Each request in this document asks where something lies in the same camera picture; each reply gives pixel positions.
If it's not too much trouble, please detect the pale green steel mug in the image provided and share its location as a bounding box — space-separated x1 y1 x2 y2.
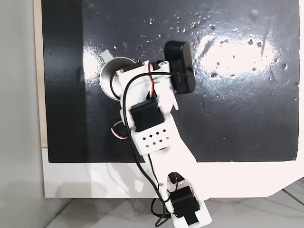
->
99 49 141 101

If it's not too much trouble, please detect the black oval camera box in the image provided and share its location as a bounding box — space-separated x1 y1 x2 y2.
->
163 40 197 95

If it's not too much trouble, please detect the red servo wire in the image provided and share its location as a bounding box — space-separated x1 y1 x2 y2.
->
146 61 159 98

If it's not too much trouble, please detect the black table mat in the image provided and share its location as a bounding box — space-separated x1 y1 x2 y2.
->
41 0 300 164

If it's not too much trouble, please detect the red white black servo cable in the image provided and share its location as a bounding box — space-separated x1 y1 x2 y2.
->
111 120 131 141

